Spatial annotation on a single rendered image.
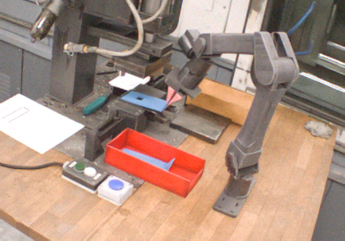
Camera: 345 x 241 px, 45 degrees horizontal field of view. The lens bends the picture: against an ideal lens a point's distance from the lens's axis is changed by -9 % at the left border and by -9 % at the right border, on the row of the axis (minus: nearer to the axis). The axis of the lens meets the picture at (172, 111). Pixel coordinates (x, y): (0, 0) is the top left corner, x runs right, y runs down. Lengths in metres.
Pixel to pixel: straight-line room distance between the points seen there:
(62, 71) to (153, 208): 0.59
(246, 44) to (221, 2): 0.81
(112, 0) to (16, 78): 1.53
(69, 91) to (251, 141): 0.65
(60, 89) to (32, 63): 1.10
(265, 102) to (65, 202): 0.54
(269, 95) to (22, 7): 1.80
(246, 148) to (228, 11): 0.88
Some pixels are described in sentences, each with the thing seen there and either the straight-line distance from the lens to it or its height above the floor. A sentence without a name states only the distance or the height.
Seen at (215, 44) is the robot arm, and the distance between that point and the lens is 1.17.
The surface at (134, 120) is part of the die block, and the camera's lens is 1.34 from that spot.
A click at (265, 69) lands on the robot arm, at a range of 1.02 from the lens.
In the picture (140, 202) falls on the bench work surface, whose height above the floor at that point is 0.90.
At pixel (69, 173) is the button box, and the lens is 1.15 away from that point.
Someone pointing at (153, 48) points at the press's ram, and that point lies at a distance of 1.30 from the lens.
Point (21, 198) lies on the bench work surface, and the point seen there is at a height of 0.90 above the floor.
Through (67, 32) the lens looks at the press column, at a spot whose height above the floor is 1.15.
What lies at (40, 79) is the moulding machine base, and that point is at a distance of 2.58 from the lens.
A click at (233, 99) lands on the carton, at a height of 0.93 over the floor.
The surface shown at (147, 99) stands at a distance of 1.40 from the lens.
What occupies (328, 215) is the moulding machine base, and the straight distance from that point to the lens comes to 2.09.
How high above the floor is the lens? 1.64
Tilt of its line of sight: 28 degrees down
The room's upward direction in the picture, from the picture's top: 12 degrees clockwise
